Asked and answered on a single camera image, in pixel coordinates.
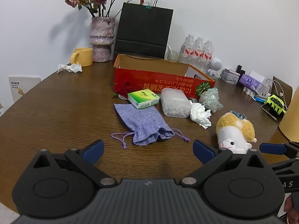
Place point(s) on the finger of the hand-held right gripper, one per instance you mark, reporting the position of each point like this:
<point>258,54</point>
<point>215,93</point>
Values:
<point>272,148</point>
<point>286,164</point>

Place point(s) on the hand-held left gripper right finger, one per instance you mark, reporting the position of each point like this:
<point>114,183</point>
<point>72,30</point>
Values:
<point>203,152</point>

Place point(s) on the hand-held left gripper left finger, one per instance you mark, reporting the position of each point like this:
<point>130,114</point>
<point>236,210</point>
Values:
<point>94,150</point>

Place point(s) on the yellow and white plush toy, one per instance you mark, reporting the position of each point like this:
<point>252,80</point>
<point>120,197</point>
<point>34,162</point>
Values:
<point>233,133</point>

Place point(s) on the large white tissue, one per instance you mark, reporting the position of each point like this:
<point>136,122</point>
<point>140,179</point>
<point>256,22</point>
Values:
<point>199,115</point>

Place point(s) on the iridescent plastic wrap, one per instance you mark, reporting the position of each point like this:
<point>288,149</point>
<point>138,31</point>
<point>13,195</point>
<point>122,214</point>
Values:
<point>210,99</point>

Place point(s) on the translucent plastic container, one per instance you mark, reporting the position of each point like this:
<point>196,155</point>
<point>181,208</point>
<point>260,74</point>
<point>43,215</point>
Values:
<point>175,102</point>

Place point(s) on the red artificial rose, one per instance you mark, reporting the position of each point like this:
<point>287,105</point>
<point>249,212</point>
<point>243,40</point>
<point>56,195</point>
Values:
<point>125,87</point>

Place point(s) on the green tissue pack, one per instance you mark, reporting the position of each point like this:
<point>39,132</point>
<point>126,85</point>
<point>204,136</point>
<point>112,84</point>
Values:
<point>142,98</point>

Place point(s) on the red printed cardboard box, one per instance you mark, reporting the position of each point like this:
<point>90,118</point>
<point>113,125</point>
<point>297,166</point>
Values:
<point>154,79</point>

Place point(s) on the person's right hand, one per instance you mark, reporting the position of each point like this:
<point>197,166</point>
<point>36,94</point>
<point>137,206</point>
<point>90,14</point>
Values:
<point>287,206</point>

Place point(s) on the pale yellow lamp shade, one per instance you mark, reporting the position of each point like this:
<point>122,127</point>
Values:
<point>290,121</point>

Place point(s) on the blue candy wrapper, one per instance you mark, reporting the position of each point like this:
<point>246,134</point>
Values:
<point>238,114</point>

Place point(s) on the white charger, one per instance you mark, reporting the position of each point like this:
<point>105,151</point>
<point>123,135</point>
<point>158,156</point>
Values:
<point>262,88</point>

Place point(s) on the brown wooden board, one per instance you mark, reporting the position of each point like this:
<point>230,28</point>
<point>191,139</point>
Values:
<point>283,86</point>

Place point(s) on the purple tissue pack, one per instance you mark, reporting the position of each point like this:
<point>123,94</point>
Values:
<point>248,81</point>

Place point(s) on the floral tin box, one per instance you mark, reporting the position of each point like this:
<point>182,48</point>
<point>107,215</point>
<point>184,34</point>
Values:
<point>230,77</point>

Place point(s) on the small black box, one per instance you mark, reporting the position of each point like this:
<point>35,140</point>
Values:
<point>240,69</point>

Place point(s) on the small crumpled white tissue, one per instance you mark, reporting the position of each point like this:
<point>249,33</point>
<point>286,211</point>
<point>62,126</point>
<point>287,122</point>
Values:
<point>71,68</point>

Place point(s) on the white robot speaker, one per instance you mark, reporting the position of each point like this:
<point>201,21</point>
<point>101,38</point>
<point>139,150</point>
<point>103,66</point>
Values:
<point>215,65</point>

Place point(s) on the yellow mug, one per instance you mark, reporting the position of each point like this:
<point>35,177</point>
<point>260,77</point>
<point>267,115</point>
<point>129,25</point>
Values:
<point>84,57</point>

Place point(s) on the white book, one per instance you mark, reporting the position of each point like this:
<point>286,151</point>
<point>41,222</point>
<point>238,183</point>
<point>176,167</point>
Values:
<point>23,86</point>

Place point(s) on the clear water bottle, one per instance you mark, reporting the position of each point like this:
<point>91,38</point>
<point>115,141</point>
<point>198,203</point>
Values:
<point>208,54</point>
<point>188,51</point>
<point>198,53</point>

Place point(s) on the grey glass cup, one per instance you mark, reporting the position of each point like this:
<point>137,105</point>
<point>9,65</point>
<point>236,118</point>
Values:
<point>173,54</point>

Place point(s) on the purple speckled ceramic vase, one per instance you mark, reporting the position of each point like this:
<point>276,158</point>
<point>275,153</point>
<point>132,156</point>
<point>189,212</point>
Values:
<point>101,39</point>

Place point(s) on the black paper bag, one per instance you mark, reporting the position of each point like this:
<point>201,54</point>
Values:
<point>142,28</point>

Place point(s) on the teal binder clip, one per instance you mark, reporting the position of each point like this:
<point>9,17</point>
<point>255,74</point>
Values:
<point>148,6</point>

